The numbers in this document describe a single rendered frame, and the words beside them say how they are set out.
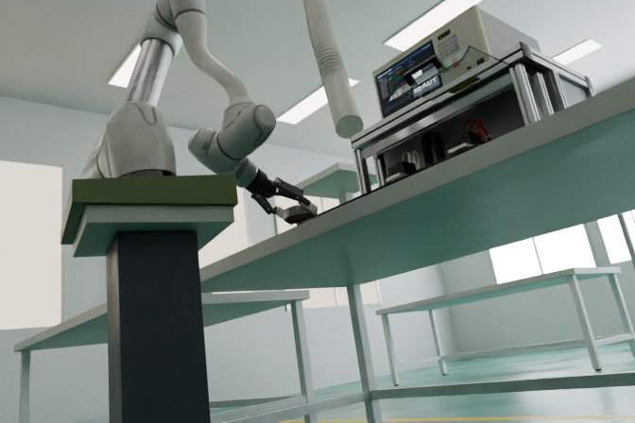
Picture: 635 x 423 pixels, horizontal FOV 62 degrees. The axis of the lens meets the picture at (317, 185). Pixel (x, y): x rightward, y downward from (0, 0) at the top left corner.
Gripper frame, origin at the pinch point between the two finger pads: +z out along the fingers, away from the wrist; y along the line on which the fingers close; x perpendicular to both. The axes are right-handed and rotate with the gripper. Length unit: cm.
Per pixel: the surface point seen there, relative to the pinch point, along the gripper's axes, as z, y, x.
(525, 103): 16, -68, -23
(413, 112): 9.1, -32.0, -35.4
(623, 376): 103, -48, 12
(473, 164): -3, -69, 14
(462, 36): 3, -53, -51
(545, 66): 20, -71, -41
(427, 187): -3, -57, 15
